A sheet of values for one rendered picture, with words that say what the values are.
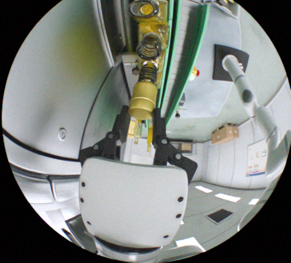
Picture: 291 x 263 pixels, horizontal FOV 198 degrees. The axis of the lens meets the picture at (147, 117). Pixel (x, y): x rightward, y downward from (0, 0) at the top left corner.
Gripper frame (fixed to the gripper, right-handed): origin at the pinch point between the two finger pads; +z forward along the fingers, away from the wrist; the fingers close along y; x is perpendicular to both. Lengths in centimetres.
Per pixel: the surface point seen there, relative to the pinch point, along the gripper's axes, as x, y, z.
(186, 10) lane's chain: 23.1, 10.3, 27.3
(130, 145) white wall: -540, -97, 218
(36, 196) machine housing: 2.7, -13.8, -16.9
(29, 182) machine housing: 4.0, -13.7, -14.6
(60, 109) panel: 2.6, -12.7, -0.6
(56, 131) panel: 1.0, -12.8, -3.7
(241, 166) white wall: -228, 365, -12
